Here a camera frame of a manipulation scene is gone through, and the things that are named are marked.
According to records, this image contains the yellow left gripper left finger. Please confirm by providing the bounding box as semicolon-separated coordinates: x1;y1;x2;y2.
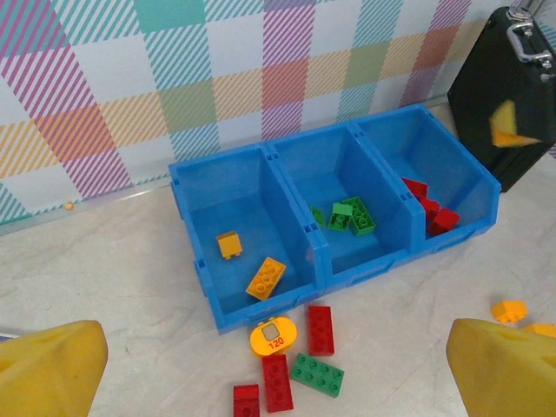
0;320;109;417

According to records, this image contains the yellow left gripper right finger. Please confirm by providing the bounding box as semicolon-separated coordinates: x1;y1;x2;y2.
446;318;556;417

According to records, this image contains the small red lego brick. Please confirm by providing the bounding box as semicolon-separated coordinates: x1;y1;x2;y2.
232;383;262;417
400;176;429;203
418;196;442;223
426;207;461;237

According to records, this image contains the long green lego brick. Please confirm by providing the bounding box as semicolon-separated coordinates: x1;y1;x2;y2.
342;195;376;237
289;352;346;399

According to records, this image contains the small yellow lego brick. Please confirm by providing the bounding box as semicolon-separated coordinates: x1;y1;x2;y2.
215;231;245;261
491;300;530;325
522;321;556;340

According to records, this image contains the long yellow lego brick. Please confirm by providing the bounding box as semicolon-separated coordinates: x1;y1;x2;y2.
245;256;288;302

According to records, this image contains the black case with metal latches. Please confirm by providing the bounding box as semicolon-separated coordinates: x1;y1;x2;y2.
447;3;556;194

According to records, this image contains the blue plastic bin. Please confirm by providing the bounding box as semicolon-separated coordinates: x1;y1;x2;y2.
264;125;426;291
168;145;328;337
355;103;503;258

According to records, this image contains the long red lego brick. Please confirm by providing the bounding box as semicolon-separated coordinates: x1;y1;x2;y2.
261;353;295;414
307;305;336;358

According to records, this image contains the yellow round block printed 120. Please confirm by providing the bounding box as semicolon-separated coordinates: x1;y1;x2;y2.
249;315;298;360

